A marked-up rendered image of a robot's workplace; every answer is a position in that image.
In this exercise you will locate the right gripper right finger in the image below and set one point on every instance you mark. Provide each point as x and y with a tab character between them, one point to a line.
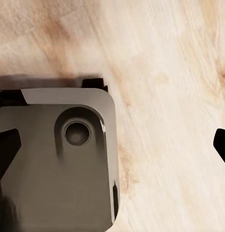
219	142

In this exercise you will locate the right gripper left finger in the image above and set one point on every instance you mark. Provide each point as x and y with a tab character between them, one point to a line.
10	143

